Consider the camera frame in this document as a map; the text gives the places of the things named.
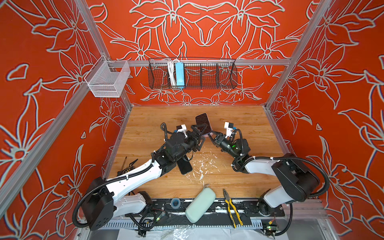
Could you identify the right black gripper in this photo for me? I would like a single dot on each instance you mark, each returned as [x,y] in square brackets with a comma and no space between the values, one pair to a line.
[220,140]

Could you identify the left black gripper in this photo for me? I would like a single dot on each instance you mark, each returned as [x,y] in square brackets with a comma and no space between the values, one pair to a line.
[195,139]

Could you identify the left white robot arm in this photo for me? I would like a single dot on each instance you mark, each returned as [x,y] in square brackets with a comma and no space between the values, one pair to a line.
[106,199]

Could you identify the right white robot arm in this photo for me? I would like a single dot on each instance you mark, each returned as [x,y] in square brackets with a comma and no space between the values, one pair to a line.
[299,178]

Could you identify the mint green glasses case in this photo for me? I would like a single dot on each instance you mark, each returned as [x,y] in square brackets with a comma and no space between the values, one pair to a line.
[198,207]

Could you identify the blue tape roll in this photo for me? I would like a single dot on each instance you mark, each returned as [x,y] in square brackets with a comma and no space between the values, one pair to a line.
[175,203]

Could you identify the yellow black tape measure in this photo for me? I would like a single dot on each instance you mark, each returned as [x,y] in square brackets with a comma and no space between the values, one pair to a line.
[129,168]

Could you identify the light blue box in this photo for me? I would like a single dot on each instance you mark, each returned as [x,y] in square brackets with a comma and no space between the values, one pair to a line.
[180,76]

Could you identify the green circuit board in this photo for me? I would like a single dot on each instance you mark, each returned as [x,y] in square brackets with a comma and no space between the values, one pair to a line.
[270,227]

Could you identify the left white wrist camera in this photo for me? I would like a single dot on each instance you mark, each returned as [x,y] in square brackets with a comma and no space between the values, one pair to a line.
[182,129]

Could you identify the yellow handled pliers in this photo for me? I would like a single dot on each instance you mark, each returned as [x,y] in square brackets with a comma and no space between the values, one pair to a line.
[231,209]

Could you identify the black wire wall basket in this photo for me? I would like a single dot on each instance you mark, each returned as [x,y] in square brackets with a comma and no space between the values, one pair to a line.
[200,73]

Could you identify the clear plastic wall bin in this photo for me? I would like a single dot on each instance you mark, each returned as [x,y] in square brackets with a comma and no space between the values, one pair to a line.
[104,81]

